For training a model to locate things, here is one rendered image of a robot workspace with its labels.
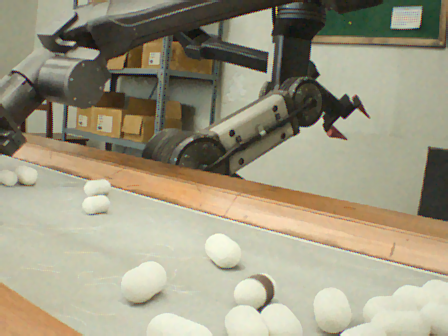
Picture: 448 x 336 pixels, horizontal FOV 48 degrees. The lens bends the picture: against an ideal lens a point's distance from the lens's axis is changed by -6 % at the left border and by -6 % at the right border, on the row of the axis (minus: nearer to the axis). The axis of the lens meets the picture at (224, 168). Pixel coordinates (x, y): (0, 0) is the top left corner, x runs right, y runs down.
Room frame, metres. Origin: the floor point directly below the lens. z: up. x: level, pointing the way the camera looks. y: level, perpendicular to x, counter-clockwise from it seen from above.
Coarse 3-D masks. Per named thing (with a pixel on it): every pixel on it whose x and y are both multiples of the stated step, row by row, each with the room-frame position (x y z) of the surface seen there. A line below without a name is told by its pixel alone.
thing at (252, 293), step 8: (248, 280) 0.30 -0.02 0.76; (256, 280) 0.30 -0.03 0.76; (272, 280) 0.31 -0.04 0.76; (240, 288) 0.30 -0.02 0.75; (248, 288) 0.29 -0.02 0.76; (256, 288) 0.29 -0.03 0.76; (240, 296) 0.29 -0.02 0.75; (248, 296) 0.29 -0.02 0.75; (256, 296) 0.29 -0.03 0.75; (264, 296) 0.30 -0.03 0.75; (240, 304) 0.29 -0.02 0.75; (248, 304) 0.29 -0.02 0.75; (256, 304) 0.29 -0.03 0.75
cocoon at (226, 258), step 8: (208, 240) 0.39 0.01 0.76; (216, 240) 0.38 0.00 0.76; (224, 240) 0.38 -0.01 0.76; (232, 240) 0.38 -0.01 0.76; (208, 248) 0.38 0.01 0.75; (216, 248) 0.37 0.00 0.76; (224, 248) 0.37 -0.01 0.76; (232, 248) 0.37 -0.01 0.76; (216, 256) 0.37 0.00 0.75; (224, 256) 0.37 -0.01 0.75; (232, 256) 0.37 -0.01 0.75; (240, 256) 0.38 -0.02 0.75; (224, 264) 0.37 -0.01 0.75; (232, 264) 0.37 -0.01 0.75
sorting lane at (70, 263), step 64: (0, 192) 0.55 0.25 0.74; (64, 192) 0.59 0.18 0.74; (128, 192) 0.62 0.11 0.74; (0, 256) 0.34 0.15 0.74; (64, 256) 0.36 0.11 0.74; (128, 256) 0.38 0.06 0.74; (192, 256) 0.40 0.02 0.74; (256, 256) 0.41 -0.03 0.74; (320, 256) 0.43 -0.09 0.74; (64, 320) 0.26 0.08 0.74; (128, 320) 0.27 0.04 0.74; (192, 320) 0.28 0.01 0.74
